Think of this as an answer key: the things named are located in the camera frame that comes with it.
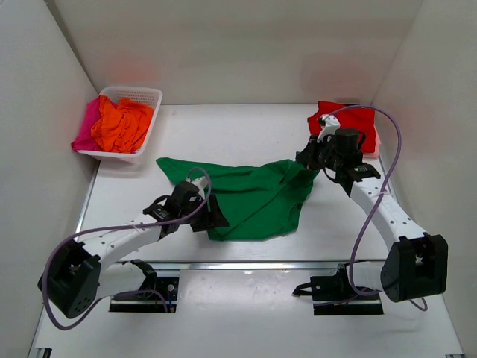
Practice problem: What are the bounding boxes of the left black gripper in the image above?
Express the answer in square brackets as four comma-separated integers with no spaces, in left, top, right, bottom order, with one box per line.
[182,192,230,231]

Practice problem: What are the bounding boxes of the pink folded t shirt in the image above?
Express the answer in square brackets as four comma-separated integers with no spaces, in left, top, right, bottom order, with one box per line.
[362,130,381,159]

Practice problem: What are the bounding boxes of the white plastic basket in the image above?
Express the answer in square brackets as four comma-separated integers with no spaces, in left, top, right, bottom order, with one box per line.
[76,86,162,163]

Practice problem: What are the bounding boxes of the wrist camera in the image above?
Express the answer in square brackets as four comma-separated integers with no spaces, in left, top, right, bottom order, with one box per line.
[317,114,341,142]
[186,176,209,199]

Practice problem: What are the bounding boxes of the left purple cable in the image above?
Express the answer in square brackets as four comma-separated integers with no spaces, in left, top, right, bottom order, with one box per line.
[40,166,212,331]

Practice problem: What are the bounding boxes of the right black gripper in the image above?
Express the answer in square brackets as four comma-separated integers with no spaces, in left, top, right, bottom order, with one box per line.
[296,135,342,172]

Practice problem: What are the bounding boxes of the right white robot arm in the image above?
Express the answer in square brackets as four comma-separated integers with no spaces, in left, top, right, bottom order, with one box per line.
[296,128,448,302]

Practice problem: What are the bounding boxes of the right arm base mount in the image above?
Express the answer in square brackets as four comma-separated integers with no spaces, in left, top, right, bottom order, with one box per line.
[292,265,384,316]

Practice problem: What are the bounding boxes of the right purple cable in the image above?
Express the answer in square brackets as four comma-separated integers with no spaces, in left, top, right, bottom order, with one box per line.
[320,105,429,311]

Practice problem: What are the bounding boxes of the magenta t shirt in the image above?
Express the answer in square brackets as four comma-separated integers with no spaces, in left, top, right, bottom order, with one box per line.
[71,97,101,151]

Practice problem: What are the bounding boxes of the green t shirt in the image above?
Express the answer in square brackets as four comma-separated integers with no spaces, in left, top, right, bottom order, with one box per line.
[157,157,318,242]

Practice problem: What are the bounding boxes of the orange t shirt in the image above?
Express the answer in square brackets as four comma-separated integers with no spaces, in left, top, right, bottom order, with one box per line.
[90,95,154,154]

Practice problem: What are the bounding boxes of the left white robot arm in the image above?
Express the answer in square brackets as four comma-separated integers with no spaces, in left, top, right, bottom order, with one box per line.
[38,177,229,319]

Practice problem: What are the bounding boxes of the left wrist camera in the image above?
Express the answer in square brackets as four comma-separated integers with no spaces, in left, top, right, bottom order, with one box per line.
[186,176,209,199]

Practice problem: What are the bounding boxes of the red folded t shirt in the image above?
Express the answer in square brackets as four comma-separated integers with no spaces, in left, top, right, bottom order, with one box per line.
[307,101,376,151]

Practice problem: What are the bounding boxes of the purple cable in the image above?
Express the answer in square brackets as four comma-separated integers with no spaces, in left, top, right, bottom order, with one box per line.
[40,166,212,331]
[320,105,429,311]

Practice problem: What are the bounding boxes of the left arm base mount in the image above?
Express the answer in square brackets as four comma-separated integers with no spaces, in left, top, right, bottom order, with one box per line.
[109,260,180,314]

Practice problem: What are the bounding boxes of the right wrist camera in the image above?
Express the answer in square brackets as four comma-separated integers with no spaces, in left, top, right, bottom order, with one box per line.
[317,114,341,142]

